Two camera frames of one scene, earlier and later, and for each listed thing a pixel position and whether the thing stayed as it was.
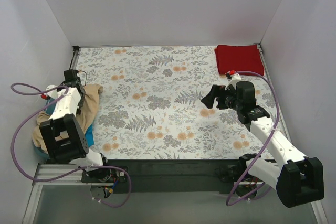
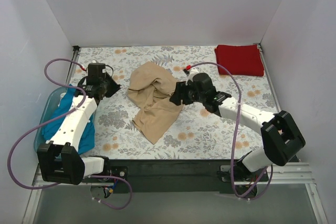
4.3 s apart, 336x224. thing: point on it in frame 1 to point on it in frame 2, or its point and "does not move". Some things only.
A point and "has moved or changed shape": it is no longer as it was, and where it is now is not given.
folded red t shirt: (239, 57) does not move
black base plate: (167, 176) does not move
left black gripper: (81, 94) to (108, 87)
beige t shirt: (86, 115) has moved or changed shape
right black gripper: (220, 98) to (181, 93)
